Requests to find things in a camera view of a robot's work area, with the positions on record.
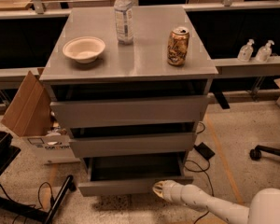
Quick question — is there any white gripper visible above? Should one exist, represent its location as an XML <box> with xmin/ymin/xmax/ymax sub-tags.
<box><xmin>152</xmin><ymin>180</ymin><xmax>176</xmax><ymax>202</ymax></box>

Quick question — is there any grey bottom drawer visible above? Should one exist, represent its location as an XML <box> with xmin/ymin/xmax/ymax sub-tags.
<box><xmin>78</xmin><ymin>152</ymin><xmax>193</xmax><ymax>197</ymax></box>

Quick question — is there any grey drawer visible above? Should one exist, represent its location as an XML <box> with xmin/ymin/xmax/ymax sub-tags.
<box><xmin>50</xmin><ymin>96</ymin><xmax>208</xmax><ymax>128</ymax></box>
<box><xmin>78</xmin><ymin>152</ymin><xmax>193</xmax><ymax>197</ymax></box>
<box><xmin>69</xmin><ymin>133</ymin><xmax>196</xmax><ymax>158</ymax></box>

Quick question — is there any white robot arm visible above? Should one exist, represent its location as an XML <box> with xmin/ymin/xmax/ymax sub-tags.
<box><xmin>152</xmin><ymin>180</ymin><xmax>280</xmax><ymax>224</ymax></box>

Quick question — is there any grey middle drawer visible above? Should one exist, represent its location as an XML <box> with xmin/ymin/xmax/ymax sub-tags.
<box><xmin>69</xmin><ymin>133</ymin><xmax>196</xmax><ymax>158</ymax></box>

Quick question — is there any grey drawer cabinet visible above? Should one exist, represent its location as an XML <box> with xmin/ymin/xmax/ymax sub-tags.
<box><xmin>39</xmin><ymin>5</ymin><xmax>219</xmax><ymax>185</ymax></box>

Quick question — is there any grey top drawer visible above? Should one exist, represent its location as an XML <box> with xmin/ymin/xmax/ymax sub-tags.
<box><xmin>50</xmin><ymin>96</ymin><xmax>208</xmax><ymax>128</ymax></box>

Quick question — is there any black power adapter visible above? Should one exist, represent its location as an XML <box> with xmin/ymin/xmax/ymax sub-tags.
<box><xmin>194</xmin><ymin>142</ymin><xmax>215</xmax><ymax>161</ymax></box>

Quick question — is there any black office chair base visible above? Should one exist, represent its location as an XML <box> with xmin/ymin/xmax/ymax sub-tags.
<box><xmin>249</xmin><ymin>145</ymin><xmax>280</xmax><ymax>161</ymax></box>

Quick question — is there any gold soda can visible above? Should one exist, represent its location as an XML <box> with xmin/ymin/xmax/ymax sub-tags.
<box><xmin>167</xmin><ymin>26</ymin><xmax>189</xmax><ymax>66</ymax></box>

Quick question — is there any left hand sanitizer bottle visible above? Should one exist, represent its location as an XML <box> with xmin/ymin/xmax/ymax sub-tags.
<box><xmin>237</xmin><ymin>39</ymin><xmax>254</xmax><ymax>62</ymax></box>

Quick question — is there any hand sanitizer bottle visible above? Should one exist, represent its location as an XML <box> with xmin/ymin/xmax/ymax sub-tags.
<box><xmin>237</xmin><ymin>39</ymin><xmax>254</xmax><ymax>62</ymax></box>
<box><xmin>256</xmin><ymin>40</ymin><xmax>274</xmax><ymax>63</ymax></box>

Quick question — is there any open cardboard box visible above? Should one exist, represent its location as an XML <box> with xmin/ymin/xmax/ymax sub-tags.
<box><xmin>1</xmin><ymin>71</ymin><xmax>78</xmax><ymax>164</ymax></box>

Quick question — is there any white paper bowl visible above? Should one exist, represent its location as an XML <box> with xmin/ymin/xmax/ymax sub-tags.
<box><xmin>63</xmin><ymin>36</ymin><xmax>105</xmax><ymax>63</ymax></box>

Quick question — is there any right hand sanitizer bottle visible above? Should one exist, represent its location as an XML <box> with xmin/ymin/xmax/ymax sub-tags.
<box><xmin>256</xmin><ymin>40</ymin><xmax>274</xmax><ymax>63</ymax></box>

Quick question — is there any black bin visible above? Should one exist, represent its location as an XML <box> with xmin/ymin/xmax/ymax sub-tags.
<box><xmin>0</xmin><ymin>132</ymin><xmax>21</xmax><ymax>175</ymax></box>

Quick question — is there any black stand leg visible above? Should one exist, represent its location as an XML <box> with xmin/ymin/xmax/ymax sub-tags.
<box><xmin>0</xmin><ymin>175</ymin><xmax>76</xmax><ymax>224</ymax></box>

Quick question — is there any clear plastic water bottle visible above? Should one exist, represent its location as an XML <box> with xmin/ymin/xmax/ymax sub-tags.
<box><xmin>114</xmin><ymin>0</ymin><xmax>133</xmax><ymax>44</ymax></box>

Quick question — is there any black floor cable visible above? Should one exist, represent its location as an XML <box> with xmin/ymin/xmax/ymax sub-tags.
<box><xmin>184</xmin><ymin>121</ymin><xmax>217</xmax><ymax>224</ymax></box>

